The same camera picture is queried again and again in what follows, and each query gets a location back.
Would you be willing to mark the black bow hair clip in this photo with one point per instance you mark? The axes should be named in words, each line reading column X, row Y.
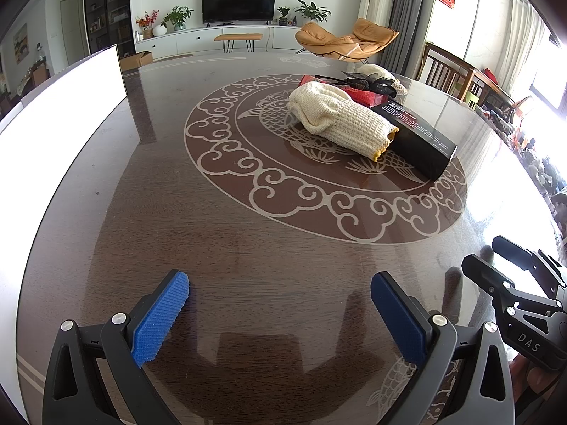
column 359, row 82

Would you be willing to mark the small potted plant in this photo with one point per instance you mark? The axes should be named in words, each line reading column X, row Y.
column 283, row 12

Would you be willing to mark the white door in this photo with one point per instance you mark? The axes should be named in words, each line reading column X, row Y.
column 71, row 26

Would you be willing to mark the framed wall painting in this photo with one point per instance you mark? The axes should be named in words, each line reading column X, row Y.
column 20, row 43

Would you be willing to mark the orange lounge chair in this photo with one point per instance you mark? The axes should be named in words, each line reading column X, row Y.
column 332, row 40

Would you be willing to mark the large leafy potted plant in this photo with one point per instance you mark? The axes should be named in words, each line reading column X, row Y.
column 312, row 10

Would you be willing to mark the green potted plant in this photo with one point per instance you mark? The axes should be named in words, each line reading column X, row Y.
column 177, row 17

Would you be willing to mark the white television cabinet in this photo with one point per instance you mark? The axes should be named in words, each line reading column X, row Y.
column 186, row 40

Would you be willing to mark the orange bench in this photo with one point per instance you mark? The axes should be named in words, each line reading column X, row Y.
column 238, row 36

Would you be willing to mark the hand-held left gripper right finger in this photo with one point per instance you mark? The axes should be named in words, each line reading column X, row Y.
column 398, row 318

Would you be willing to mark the red packet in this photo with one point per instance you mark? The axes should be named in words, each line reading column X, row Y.
column 363, row 96

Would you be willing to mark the grey curtain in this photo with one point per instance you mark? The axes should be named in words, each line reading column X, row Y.
column 407, row 9

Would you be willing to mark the wooden dining chair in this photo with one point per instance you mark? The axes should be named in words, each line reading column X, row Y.
column 443, row 64

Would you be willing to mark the red flower bouquet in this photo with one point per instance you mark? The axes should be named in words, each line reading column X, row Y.
column 145, row 21

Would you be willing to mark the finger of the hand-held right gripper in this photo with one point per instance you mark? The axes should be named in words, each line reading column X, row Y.
column 514, row 248
column 483, row 272

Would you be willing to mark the black television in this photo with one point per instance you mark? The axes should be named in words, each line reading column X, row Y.
column 239, row 5

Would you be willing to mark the person's right hand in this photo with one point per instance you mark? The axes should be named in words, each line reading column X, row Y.
column 531, row 380

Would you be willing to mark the brown cardboard box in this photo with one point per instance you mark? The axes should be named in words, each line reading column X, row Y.
column 137, row 61

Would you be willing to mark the white round vase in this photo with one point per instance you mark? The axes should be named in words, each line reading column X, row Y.
column 160, row 31

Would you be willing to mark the black cardboard box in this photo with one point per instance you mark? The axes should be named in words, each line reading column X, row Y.
column 421, row 150

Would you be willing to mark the dark display bookshelf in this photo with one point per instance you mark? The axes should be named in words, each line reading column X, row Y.
column 108, row 9

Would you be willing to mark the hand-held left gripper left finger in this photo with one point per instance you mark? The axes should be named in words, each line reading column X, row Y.
column 159, row 318

